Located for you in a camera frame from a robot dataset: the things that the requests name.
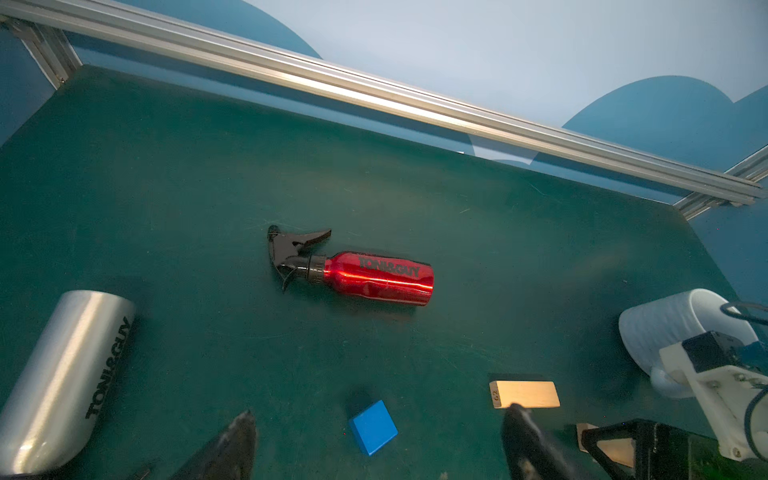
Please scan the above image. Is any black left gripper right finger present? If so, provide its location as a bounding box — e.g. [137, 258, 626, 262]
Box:
[501, 403, 585, 479]

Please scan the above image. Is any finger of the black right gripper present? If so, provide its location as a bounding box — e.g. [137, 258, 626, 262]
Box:
[580, 419, 658, 480]

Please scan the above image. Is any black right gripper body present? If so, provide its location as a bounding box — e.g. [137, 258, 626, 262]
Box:
[653, 424, 767, 480]

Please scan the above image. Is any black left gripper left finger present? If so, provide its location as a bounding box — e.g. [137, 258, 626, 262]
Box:
[171, 410, 257, 480]

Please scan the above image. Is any natural wood block 62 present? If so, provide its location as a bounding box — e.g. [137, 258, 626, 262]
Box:
[489, 380, 560, 409]

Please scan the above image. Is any natural wood block 51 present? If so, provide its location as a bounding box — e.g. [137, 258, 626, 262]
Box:
[576, 423, 635, 469]

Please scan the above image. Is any translucent plastic mug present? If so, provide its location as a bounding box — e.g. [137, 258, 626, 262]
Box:
[618, 288, 758, 399]

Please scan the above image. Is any dark blue wooden cube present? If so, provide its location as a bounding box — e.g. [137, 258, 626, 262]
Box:
[349, 400, 398, 456]

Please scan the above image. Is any silver spray bottle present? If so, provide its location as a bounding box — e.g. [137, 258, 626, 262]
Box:
[1, 290, 136, 477]

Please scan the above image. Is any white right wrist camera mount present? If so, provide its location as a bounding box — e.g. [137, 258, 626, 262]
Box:
[659, 331, 767, 461]

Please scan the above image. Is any aluminium right corner post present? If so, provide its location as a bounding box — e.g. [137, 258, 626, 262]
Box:
[674, 146, 767, 220]

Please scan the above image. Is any aluminium corner post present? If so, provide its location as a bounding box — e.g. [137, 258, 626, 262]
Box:
[1, 15, 83, 90]
[674, 146, 767, 220]

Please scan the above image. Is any aluminium left corner post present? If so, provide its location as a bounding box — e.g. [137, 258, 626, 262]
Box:
[1, 15, 83, 90]

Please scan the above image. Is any aluminium back frame rail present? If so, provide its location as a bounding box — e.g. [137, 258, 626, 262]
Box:
[0, 0, 766, 206]

